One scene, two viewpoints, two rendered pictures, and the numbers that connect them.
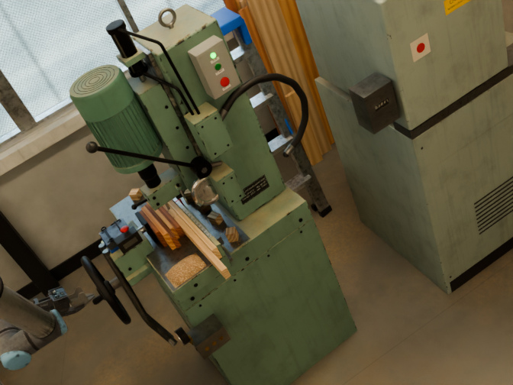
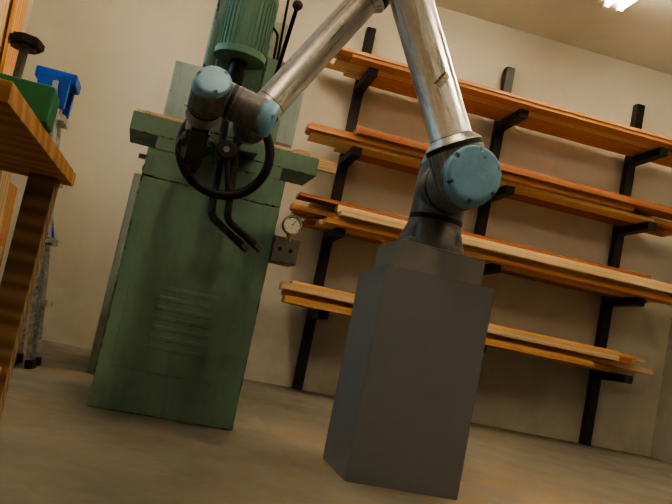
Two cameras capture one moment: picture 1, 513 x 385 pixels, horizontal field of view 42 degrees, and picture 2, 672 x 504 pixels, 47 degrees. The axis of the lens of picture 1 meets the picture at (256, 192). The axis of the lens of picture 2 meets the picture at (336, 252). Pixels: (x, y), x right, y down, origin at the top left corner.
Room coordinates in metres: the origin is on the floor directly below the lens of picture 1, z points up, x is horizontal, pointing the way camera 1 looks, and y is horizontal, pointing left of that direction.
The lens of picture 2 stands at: (1.29, 2.81, 0.33)
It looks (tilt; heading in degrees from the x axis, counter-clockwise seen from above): 7 degrees up; 273
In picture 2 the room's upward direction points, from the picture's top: 12 degrees clockwise
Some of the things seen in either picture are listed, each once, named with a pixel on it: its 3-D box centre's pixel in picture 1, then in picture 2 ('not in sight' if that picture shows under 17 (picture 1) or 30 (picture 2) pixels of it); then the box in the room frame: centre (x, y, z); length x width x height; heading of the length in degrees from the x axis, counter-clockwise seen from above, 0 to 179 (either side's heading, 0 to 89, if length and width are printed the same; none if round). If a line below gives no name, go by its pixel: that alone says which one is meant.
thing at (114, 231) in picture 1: (119, 235); not in sight; (1.80, 0.49, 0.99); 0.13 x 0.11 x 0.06; 17
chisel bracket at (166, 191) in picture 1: (165, 189); not in sight; (1.87, 0.29, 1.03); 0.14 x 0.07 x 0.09; 107
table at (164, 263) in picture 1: (154, 243); (225, 147); (1.83, 0.40, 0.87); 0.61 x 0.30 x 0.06; 17
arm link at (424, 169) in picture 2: not in sight; (443, 188); (1.14, 0.69, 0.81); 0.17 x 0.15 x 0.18; 102
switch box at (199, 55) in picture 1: (214, 67); (274, 46); (1.83, -0.04, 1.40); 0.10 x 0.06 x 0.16; 107
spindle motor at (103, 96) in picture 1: (117, 120); (248, 18); (1.87, 0.30, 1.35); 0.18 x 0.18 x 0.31
